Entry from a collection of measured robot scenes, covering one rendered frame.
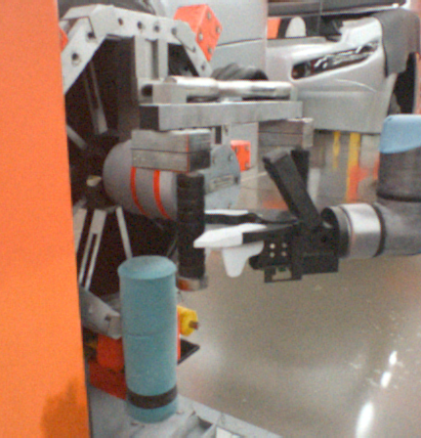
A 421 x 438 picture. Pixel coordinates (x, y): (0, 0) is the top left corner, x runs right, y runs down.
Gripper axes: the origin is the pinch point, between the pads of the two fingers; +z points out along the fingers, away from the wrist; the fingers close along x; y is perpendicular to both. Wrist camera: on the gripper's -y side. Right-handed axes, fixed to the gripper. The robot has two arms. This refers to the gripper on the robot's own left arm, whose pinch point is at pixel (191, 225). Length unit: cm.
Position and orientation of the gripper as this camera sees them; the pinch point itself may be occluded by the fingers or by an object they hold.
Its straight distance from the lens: 60.8
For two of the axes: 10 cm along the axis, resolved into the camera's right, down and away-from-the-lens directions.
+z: -9.8, 0.5, -1.9
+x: -2.0, -2.5, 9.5
